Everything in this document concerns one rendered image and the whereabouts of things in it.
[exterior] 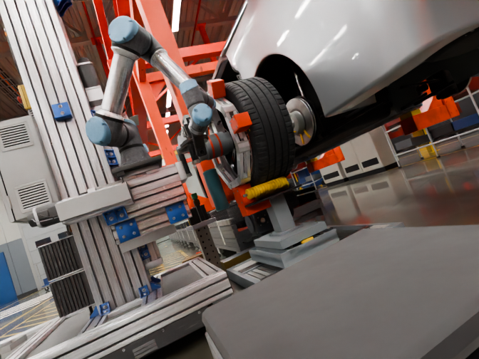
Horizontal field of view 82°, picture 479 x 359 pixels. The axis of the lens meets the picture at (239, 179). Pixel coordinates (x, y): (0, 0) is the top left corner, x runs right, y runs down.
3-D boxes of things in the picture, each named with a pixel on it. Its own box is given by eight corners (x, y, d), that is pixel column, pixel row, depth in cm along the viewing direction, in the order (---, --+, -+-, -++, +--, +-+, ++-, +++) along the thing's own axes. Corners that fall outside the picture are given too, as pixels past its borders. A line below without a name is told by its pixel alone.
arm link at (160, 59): (140, 55, 137) (207, 120, 129) (125, 45, 127) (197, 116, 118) (155, 35, 135) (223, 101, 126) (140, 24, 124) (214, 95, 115)
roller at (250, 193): (292, 183, 158) (289, 173, 158) (246, 200, 148) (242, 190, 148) (288, 184, 163) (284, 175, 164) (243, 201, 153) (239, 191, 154)
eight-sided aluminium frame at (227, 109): (261, 174, 140) (224, 76, 144) (250, 178, 138) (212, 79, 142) (232, 190, 191) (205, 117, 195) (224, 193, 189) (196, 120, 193)
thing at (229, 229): (248, 242, 217) (238, 215, 219) (237, 246, 214) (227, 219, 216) (199, 238, 449) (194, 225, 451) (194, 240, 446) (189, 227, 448)
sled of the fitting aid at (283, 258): (341, 243, 152) (333, 226, 153) (286, 271, 140) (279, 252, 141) (296, 241, 199) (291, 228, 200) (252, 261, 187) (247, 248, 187)
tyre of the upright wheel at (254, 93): (272, 55, 143) (232, 97, 205) (231, 63, 135) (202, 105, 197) (311, 177, 147) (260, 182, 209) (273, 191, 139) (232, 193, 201)
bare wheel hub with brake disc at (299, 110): (323, 129, 171) (300, 87, 178) (313, 132, 168) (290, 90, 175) (301, 152, 200) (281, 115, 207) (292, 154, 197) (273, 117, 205)
